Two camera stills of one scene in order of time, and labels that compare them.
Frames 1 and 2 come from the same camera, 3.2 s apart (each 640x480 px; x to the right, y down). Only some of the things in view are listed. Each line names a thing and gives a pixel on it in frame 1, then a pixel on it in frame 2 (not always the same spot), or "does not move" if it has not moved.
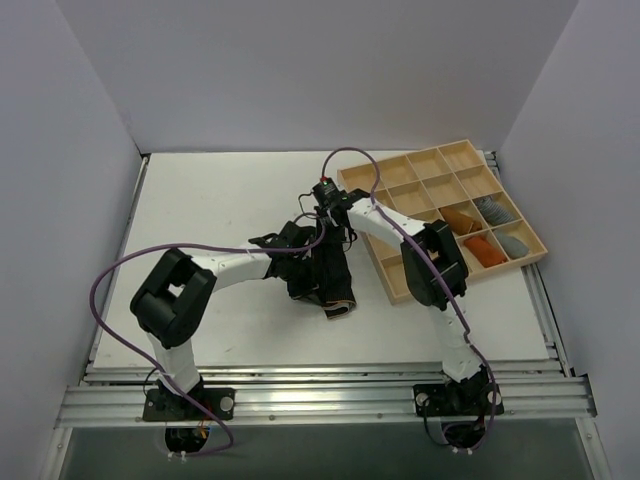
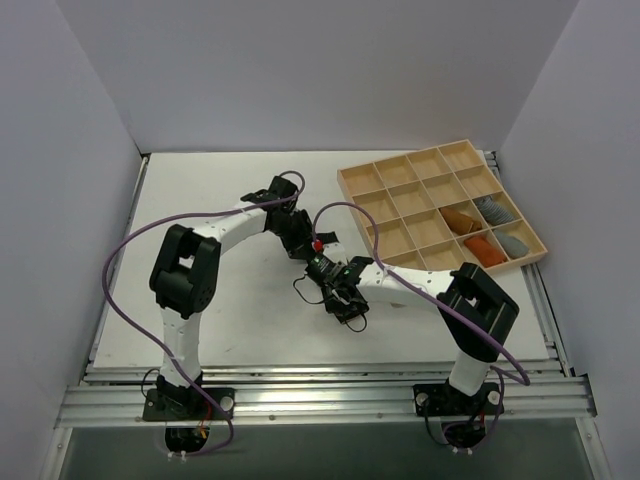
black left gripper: (304, 276) → (310, 245)
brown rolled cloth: (461, 223) does not move
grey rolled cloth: (511, 246) does not move
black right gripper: (335, 230) → (336, 292)
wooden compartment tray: (449, 183) does not move
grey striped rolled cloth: (496, 214) does not move
